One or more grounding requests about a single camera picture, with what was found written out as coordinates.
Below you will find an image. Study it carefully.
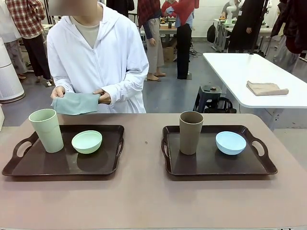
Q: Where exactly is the person's right hand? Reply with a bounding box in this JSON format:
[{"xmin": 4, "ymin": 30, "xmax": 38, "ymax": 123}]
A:
[{"xmin": 50, "ymin": 86, "xmax": 67, "ymax": 99}]

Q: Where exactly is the person's left hand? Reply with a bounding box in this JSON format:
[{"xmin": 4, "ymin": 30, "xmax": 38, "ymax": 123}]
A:
[{"xmin": 93, "ymin": 88, "xmax": 112, "ymax": 105}]

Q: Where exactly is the green cloth mat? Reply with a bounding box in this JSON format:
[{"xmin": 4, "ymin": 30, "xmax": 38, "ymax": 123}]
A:
[{"xmin": 50, "ymin": 92, "xmax": 101, "ymax": 116}]

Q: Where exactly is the tall light green cup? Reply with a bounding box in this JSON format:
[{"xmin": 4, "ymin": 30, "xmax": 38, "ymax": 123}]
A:
[{"xmin": 28, "ymin": 109, "xmax": 65, "ymax": 153}]

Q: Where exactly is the light green bowl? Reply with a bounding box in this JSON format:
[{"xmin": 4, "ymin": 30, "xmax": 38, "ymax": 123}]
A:
[{"xmin": 71, "ymin": 130, "xmax": 103, "ymax": 154}]

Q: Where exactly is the tall brown cup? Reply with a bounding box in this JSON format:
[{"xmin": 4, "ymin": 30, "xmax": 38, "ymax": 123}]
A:
[{"xmin": 179, "ymin": 111, "xmax": 204, "ymax": 155}]

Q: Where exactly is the light blue bowl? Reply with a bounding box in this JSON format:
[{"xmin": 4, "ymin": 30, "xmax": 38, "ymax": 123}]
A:
[{"xmin": 215, "ymin": 131, "xmax": 247, "ymax": 156}]

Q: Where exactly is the beige cloth mat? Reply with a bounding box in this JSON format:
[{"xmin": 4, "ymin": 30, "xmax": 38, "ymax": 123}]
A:
[{"xmin": 246, "ymin": 80, "xmax": 289, "ymax": 97}]

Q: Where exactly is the person's left forearm white sleeve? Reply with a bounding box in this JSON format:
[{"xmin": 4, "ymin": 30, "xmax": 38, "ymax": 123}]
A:
[{"xmin": 103, "ymin": 69, "xmax": 149, "ymax": 106}]

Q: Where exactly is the person's right forearm white sleeve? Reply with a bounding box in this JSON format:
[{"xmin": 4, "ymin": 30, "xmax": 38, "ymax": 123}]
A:
[{"xmin": 49, "ymin": 69, "xmax": 77, "ymax": 94}]

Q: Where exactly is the person in white hoodie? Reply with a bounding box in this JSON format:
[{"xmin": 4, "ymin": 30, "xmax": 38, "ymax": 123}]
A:
[{"xmin": 47, "ymin": 2, "xmax": 150, "ymax": 114}]

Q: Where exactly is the bystander in dark red plaid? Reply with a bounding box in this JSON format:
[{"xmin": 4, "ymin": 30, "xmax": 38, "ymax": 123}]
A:
[{"xmin": 138, "ymin": 0, "xmax": 166, "ymax": 81}]

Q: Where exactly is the bystander in red plaid shirt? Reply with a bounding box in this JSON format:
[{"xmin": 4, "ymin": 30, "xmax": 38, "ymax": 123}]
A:
[{"xmin": 6, "ymin": 0, "xmax": 52, "ymax": 83}]

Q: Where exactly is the cardboard box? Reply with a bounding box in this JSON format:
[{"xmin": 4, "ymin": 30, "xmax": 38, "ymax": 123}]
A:
[{"xmin": 163, "ymin": 45, "xmax": 177, "ymax": 63}]

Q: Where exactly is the figure in black top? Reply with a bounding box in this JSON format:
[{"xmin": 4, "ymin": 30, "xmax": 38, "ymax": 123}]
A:
[{"xmin": 106, "ymin": 0, "xmax": 135, "ymax": 18}]

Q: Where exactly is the bystander in red top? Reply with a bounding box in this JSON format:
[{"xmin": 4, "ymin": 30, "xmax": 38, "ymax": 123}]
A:
[{"xmin": 162, "ymin": 0, "xmax": 200, "ymax": 80}]

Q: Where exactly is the dark plastic stool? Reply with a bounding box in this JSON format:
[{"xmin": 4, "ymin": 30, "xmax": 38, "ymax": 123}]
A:
[{"xmin": 193, "ymin": 84, "xmax": 223, "ymax": 113}]

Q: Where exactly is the black backpack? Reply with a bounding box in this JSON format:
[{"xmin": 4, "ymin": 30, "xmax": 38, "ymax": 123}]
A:
[{"xmin": 203, "ymin": 97, "xmax": 237, "ymax": 114}]

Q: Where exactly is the black hanging bag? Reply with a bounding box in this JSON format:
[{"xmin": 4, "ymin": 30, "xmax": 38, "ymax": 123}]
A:
[{"xmin": 207, "ymin": 23, "xmax": 218, "ymax": 44}]

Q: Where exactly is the white rounded table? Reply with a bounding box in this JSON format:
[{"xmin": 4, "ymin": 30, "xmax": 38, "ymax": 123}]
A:
[{"xmin": 202, "ymin": 52, "xmax": 307, "ymax": 108}]

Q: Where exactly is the bystander in black coat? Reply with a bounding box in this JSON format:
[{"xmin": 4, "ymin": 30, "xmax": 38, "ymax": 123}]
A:
[{"xmin": 227, "ymin": 0, "xmax": 264, "ymax": 54}]

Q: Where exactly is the hanging dark clothing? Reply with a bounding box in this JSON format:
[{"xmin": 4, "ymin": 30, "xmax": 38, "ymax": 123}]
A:
[{"xmin": 271, "ymin": 0, "xmax": 307, "ymax": 72}]

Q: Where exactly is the dark brown handled tray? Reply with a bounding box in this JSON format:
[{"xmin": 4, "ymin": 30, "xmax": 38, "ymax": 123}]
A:
[
  {"xmin": 1, "ymin": 124, "xmax": 125, "ymax": 177},
  {"xmin": 161, "ymin": 125, "xmax": 278, "ymax": 177}
]

